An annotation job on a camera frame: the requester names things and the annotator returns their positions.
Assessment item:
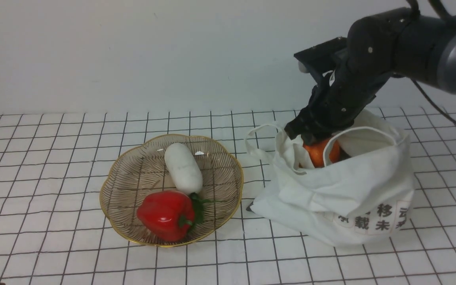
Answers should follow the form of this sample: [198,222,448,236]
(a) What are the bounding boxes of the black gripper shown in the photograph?
[284,37,391,146]

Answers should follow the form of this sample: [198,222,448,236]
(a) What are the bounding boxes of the orange toy pumpkin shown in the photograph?
[303,139,341,168]

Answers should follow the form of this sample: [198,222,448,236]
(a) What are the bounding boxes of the white cloth tote bag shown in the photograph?
[244,110,416,247]

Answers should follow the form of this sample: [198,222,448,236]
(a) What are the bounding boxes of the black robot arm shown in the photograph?
[285,5,456,142]

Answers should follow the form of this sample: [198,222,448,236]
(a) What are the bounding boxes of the white radish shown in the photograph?
[164,143,203,195]

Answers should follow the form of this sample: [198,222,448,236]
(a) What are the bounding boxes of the red bell pepper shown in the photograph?
[136,190,195,242]

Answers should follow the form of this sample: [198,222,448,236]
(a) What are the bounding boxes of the clear gold-rimmed glass bowl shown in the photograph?
[99,134,244,247]

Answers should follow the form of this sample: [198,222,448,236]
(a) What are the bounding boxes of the white grid tablecloth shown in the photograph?
[0,107,456,285]

